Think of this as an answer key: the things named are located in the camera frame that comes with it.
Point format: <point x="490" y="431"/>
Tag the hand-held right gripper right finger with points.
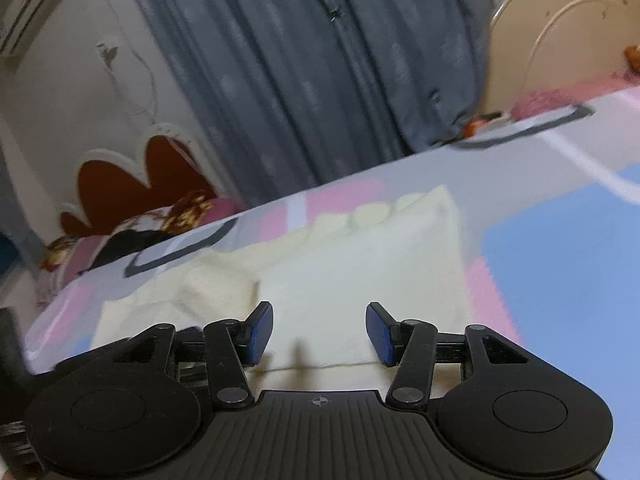
<point x="380" y="332"/>

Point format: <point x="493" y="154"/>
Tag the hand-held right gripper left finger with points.
<point x="260" y="332"/>

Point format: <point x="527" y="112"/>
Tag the cream fleece garment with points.
<point x="325" y="270"/>

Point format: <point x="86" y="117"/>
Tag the pink pillow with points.
<point x="225" y="207"/>

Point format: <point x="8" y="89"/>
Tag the printed cartoon pillow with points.
<point x="150" y="225"/>

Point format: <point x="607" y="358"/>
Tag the white scalloped red-brown headboard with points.
<point x="165" y="170"/>

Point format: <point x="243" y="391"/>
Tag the patterned pastel bed sheet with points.
<point x="550" y="235"/>

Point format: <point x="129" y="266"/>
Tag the blue-grey curtain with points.
<point x="300" y="75"/>

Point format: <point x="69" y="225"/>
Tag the pink blanket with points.
<point x="545" y="97"/>

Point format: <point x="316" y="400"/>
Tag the cream arched bed headboard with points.
<point x="530" y="45"/>

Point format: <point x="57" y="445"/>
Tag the white air conditioner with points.
<point x="35" y="0"/>

